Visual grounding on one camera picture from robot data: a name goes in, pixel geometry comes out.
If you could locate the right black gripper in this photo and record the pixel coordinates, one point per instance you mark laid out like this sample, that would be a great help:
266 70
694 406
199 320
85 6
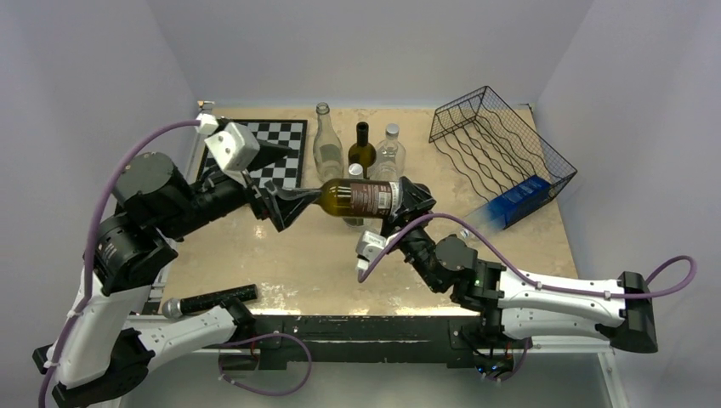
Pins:
413 200

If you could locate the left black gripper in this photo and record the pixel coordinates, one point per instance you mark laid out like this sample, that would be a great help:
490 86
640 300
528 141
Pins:
284 203

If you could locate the dark green labelled wine bottle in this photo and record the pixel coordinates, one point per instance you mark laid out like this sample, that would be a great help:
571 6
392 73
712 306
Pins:
346 198

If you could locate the blue square glass bottle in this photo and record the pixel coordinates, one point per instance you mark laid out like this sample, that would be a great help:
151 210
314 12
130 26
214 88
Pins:
510 207

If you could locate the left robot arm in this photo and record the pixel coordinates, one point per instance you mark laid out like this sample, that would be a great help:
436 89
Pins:
97 357

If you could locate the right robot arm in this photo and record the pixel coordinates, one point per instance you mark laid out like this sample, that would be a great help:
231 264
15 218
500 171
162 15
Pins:
514 303

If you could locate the round clear bottle silver cap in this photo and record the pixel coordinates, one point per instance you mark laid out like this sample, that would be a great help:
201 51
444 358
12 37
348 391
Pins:
391 156

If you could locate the tall clear glass bottle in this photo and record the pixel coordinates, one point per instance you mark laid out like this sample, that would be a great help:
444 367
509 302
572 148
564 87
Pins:
327 146

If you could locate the small clear bottle silver cap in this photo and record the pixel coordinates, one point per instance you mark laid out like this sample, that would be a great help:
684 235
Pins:
356 172

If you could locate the black white chessboard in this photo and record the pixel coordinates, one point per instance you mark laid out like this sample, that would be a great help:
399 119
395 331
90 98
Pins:
217 174

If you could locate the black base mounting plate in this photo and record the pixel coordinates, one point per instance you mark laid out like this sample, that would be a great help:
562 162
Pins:
453 341

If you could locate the black microphone silver head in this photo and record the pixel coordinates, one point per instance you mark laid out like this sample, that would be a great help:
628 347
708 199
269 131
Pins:
175 308

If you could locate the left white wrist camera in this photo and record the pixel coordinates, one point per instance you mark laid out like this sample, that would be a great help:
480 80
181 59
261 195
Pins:
234 148

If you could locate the black wire wine rack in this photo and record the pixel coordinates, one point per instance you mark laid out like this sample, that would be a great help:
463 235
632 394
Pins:
493 147

